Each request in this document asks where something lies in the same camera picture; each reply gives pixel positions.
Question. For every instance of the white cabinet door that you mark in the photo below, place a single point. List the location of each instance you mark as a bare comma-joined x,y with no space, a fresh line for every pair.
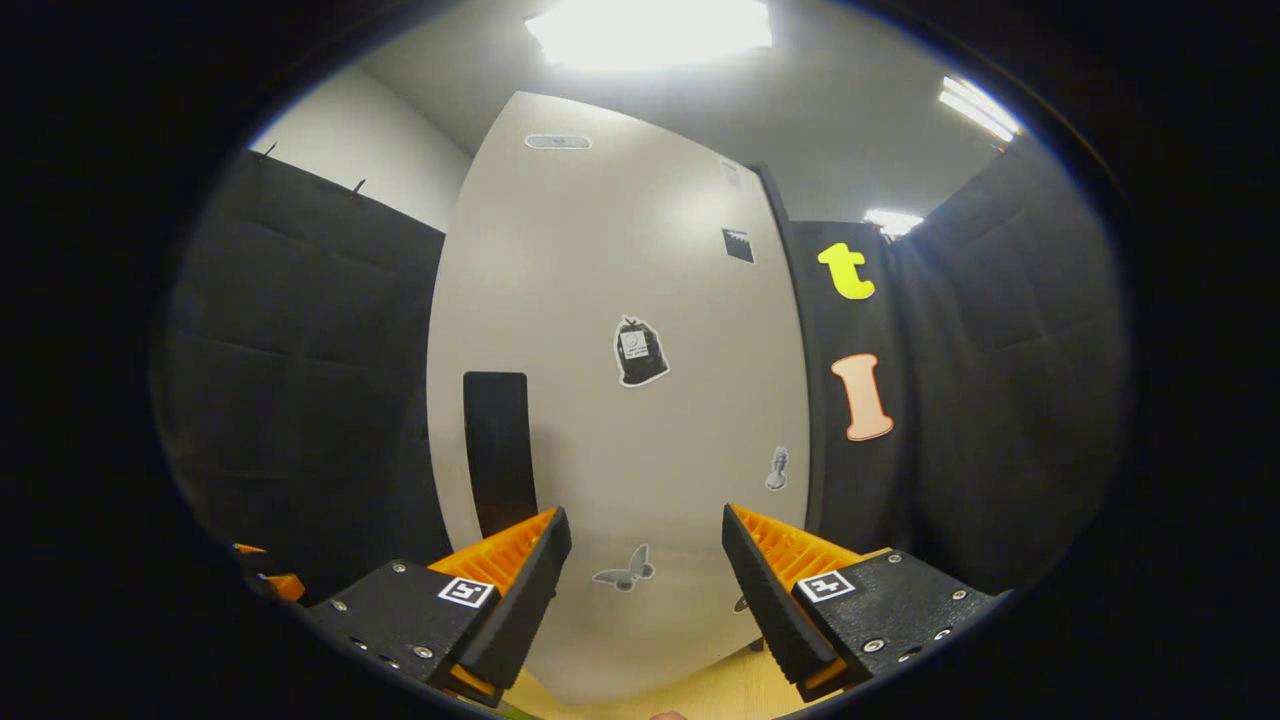
620,250

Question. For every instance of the grey cabinet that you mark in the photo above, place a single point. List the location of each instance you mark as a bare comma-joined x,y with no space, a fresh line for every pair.
815,420

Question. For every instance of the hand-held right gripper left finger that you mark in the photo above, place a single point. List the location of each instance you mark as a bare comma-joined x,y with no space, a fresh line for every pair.
525,600

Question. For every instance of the black backdrop cloth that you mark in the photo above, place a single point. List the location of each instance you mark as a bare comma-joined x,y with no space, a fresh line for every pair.
300,350

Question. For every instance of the large ceiling light panel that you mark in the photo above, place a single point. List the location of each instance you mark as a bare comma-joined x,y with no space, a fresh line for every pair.
650,30

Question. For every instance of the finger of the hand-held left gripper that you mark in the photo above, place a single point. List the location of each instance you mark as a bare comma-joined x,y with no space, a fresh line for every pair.
285,587
250,548

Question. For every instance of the long ceiling light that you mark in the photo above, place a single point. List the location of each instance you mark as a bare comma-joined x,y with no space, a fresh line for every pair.
980,108

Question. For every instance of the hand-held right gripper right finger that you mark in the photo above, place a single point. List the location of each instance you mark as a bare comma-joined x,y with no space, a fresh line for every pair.
765,600

